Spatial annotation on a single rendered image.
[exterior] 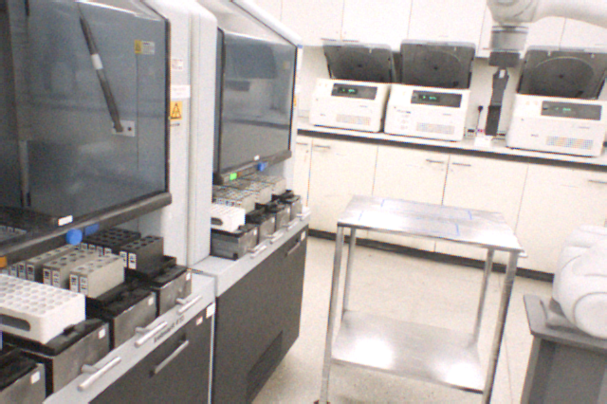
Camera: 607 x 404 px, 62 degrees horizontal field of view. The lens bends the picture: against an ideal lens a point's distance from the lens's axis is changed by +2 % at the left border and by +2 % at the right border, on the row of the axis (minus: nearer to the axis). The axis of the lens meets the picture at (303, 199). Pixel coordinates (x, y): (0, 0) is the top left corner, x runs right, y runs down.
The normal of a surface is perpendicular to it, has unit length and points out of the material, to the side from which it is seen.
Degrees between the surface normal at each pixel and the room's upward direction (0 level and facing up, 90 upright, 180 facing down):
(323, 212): 90
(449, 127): 90
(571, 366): 90
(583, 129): 90
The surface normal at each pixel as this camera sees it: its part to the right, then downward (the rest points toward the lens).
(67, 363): 0.94, 0.16
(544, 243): -0.33, 0.21
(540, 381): -0.90, 0.04
